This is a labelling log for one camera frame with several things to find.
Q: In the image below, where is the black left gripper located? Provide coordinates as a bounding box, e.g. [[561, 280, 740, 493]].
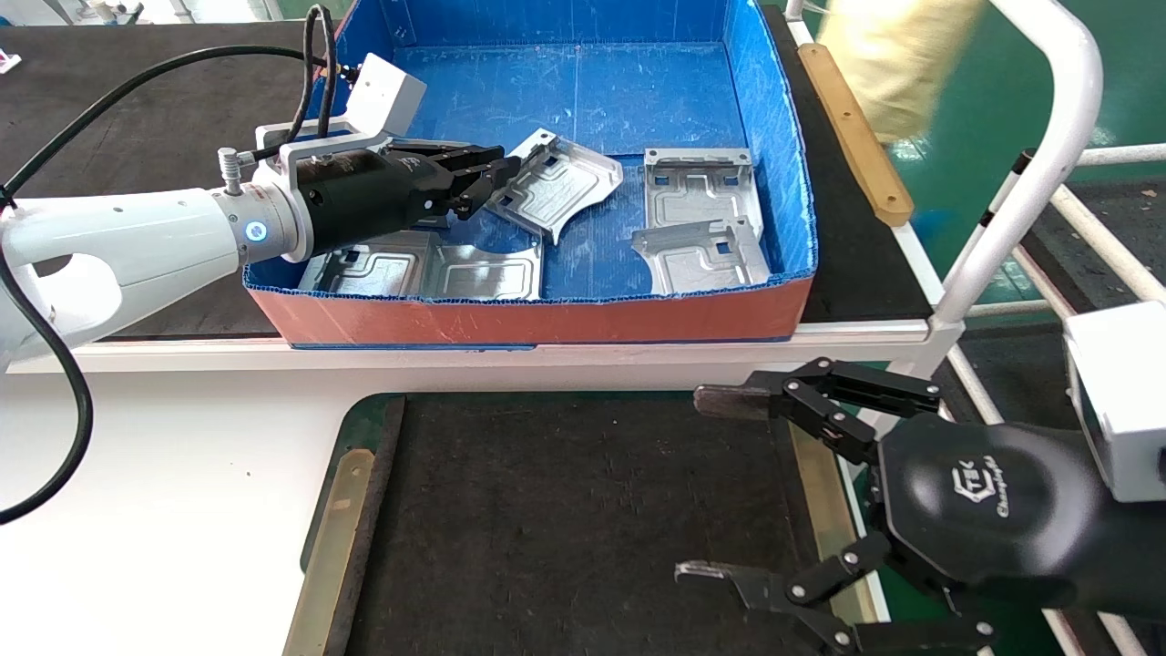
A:
[[299, 138, 523, 261]]

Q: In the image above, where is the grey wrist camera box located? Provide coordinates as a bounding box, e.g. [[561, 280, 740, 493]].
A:
[[1064, 301, 1166, 504], [344, 52, 427, 138]]

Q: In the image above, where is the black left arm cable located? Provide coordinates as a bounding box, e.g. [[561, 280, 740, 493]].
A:
[[0, 5, 343, 528]]

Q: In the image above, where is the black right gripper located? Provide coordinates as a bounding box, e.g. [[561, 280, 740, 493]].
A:
[[674, 357, 1166, 656]]

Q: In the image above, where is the black work mat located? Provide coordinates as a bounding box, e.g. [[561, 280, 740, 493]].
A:
[[344, 392, 857, 656]]

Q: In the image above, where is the blue corrugated plastic box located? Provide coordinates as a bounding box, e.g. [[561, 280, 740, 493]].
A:
[[244, 0, 819, 350]]

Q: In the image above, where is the dark grey rubber mat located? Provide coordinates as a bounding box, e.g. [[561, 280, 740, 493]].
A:
[[938, 319, 1094, 429]]

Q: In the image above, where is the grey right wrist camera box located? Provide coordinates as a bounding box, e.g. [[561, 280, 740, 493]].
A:
[[1064, 301, 1166, 504]]

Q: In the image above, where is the person in pale yellow coat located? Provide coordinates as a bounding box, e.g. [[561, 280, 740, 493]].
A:
[[815, 0, 989, 145]]

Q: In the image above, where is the tan wooden strip with holes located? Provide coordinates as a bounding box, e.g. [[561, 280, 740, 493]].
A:
[[797, 43, 915, 229]]

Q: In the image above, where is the silver metal bracket part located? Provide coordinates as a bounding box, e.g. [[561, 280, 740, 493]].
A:
[[428, 239, 546, 302], [486, 128, 625, 245], [630, 217, 772, 297], [643, 148, 764, 231], [299, 232, 445, 300]]

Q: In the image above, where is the white left camera mount bracket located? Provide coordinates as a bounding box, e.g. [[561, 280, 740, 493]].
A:
[[253, 121, 393, 188]]

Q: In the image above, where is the white pipe frame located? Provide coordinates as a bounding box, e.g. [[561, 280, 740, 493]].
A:
[[927, 0, 1166, 329]]

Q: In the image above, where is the black and white rod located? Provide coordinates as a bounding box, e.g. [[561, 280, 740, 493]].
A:
[[979, 149, 1037, 229]]

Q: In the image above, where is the black mat on cart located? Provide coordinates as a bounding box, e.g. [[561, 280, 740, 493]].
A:
[[1020, 178, 1166, 315]]

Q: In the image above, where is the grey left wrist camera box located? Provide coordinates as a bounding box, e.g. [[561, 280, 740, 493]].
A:
[[344, 52, 427, 138]]

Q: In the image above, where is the dark green board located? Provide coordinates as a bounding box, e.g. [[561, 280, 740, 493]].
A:
[[301, 392, 406, 575]]

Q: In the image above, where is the dark brown strip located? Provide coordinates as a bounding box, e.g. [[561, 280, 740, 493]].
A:
[[323, 396, 406, 656]]

